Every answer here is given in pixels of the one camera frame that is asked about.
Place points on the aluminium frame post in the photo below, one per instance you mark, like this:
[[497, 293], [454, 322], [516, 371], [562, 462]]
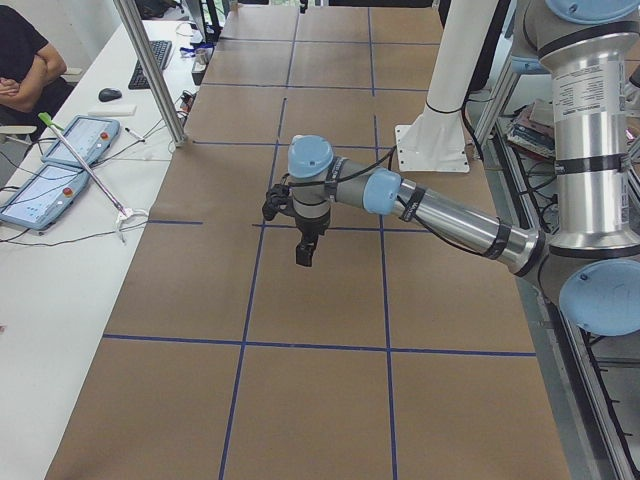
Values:
[[134, 26]]

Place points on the lower teach pendant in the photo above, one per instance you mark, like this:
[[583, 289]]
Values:
[[45, 196]]

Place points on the white flat block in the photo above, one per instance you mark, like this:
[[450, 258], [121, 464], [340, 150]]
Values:
[[112, 110]]

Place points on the long metal grabber stick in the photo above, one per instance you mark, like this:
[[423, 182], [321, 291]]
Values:
[[124, 213]]

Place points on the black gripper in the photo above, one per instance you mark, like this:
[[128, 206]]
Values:
[[310, 229]]

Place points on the metal cup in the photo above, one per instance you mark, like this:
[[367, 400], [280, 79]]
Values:
[[201, 56]]

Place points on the white camera pedestal column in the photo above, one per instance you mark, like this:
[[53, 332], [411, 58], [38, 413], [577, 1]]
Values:
[[435, 141]]

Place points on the stack of books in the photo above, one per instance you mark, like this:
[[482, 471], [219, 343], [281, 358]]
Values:
[[532, 129]]

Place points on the teach pendant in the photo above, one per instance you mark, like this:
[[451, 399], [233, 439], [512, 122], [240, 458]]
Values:
[[90, 136], [45, 196]]

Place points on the black marker pen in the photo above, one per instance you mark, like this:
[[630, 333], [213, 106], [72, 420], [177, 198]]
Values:
[[136, 136]]

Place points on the seated person in black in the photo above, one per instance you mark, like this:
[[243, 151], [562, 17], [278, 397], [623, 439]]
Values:
[[31, 72]]

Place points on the upper teach pendant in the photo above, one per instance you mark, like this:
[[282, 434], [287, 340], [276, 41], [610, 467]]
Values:
[[90, 136]]

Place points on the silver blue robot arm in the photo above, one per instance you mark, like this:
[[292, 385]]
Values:
[[570, 236]]

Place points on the black computer mouse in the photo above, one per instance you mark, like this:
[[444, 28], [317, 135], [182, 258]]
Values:
[[109, 94]]

